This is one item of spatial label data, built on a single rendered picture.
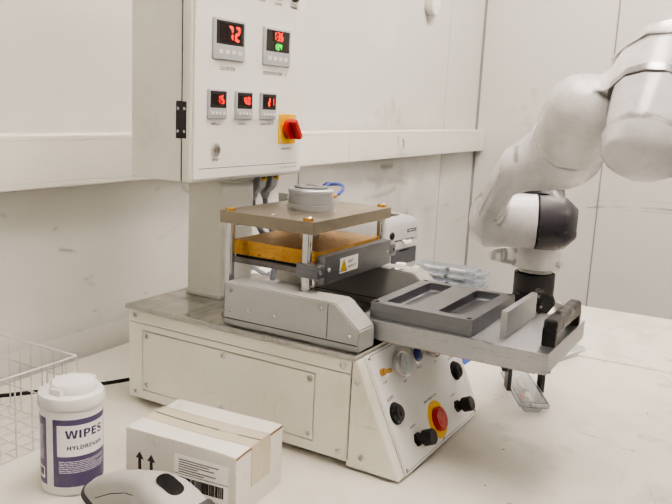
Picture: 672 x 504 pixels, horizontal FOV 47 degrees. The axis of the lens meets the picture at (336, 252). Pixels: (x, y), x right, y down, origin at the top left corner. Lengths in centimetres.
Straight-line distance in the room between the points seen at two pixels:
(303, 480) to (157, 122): 61
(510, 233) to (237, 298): 47
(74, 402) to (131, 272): 72
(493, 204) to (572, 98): 27
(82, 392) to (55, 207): 58
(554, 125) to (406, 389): 46
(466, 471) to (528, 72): 273
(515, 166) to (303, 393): 47
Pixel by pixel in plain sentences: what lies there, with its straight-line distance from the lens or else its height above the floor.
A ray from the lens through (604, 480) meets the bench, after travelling 127.
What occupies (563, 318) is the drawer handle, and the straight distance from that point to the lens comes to 113.
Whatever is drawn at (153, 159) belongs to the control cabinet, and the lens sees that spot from 131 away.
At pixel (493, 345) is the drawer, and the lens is 110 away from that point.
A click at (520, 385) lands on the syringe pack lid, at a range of 154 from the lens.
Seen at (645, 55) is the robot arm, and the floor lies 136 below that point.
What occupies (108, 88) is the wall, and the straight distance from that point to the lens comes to 168.
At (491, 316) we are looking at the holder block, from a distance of 119.
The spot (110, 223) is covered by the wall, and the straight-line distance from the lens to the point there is 170.
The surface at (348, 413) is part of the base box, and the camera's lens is 116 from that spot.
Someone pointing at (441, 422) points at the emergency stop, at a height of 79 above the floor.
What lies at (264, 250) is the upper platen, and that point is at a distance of 126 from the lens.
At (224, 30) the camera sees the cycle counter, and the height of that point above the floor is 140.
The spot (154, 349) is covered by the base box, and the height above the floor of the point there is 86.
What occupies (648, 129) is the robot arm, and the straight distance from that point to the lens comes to 98.
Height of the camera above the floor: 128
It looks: 11 degrees down
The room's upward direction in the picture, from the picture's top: 3 degrees clockwise
